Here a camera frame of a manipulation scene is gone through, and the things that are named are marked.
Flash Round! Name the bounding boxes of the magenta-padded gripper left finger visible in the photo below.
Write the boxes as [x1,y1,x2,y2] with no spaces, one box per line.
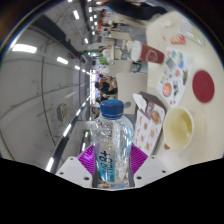
[54,143,98,188]

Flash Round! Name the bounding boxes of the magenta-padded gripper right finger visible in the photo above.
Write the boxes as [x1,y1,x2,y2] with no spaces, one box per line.
[128,143,168,188]

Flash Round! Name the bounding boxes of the clear water bottle blue cap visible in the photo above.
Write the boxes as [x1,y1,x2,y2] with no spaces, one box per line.
[89,99,135,184]

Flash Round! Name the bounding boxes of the brown food tray paper liner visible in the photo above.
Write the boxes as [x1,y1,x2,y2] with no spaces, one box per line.
[132,91,167,158]

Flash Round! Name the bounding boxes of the ceiling air conditioner unit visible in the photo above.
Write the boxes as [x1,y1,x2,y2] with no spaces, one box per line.
[56,102,69,122]

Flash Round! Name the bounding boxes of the white folded napkin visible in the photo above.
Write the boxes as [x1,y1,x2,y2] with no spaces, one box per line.
[132,93,148,113]

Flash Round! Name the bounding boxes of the cream chair with round hole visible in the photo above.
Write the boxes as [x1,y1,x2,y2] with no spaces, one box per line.
[114,72,149,109]

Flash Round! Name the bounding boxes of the colourful printed sticker sheet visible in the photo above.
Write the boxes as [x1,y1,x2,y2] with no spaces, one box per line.
[155,47,194,108]

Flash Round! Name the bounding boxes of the flat round red coaster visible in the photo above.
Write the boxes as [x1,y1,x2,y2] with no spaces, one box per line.
[191,69,216,104]

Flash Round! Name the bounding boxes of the red paper cup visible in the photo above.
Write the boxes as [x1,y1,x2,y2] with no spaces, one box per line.
[129,39,166,65]

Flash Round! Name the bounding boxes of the small red sauce packet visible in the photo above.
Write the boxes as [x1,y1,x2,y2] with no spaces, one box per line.
[169,33,187,46]

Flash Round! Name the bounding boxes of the ceiling strip lights group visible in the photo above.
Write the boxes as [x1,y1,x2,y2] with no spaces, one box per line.
[11,0,111,173]

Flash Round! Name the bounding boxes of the white wet wipe packet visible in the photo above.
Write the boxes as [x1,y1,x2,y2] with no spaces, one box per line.
[179,18,204,46]

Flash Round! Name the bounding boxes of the crumpled white tissue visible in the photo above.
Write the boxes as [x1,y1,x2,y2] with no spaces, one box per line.
[159,19,173,28]

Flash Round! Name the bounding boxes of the cream mug brown handle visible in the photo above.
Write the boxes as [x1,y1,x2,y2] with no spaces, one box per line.
[162,106,195,152]

